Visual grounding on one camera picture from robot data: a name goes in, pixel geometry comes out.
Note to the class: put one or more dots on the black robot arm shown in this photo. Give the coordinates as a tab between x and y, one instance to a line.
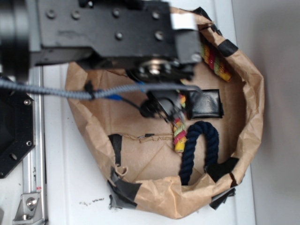
20	41

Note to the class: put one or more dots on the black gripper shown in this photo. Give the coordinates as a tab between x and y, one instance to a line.
142	36

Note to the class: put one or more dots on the black rectangular pouch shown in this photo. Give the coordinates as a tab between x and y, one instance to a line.
206	104

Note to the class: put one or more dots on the metal corner bracket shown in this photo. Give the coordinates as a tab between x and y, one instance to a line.
29	209

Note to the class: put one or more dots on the aluminium frame rail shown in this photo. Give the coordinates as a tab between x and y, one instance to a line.
34	165

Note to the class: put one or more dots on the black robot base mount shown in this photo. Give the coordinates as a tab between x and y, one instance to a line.
16	129

